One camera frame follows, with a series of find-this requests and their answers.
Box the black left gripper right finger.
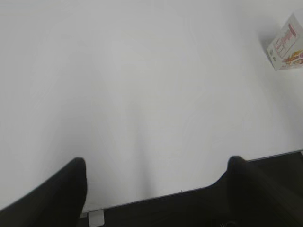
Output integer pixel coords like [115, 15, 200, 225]
[208, 155, 303, 227]

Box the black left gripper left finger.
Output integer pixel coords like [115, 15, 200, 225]
[0, 157, 88, 227]

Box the white yogurt drink bottle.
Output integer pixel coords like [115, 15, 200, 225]
[267, 9, 303, 70]

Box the white table bracket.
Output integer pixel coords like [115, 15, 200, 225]
[80, 210, 105, 227]

